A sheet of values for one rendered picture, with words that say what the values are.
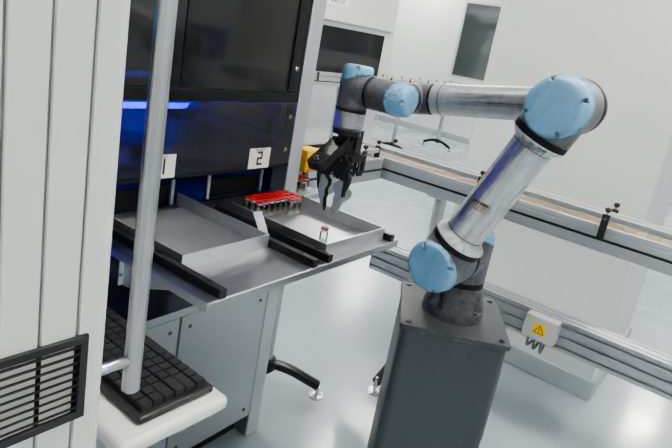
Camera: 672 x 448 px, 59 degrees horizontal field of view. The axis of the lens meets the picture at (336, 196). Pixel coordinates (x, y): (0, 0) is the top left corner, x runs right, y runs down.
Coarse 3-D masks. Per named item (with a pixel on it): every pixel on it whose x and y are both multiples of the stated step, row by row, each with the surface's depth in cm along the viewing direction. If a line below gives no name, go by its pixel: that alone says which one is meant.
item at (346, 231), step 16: (240, 208) 158; (304, 208) 178; (320, 208) 175; (272, 224) 152; (288, 224) 161; (304, 224) 163; (320, 224) 166; (336, 224) 168; (352, 224) 168; (368, 224) 165; (304, 240) 146; (336, 240) 155; (352, 240) 150; (368, 240) 157
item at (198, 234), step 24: (120, 216) 145; (168, 216) 151; (192, 216) 154; (216, 216) 151; (168, 240) 135; (192, 240) 138; (216, 240) 141; (240, 240) 134; (264, 240) 141; (192, 264) 124
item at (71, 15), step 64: (0, 0) 53; (64, 0) 58; (128, 0) 63; (0, 64) 55; (64, 64) 60; (0, 128) 57; (64, 128) 62; (0, 192) 59; (64, 192) 64; (0, 256) 61; (64, 256) 66; (0, 320) 62; (64, 320) 68; (0, 384) 65; (64, 384) 71
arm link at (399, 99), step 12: (372, 84) 135; (384, 84) 134; (396, 84) 133; (408, 84) 138; (372, 96) 134; (384, 96) 132; (396, 96) 131; (408, 96) 131; (372, 108) 137; (384, 108) 134; (396, 108) 132; (408, 108) 133
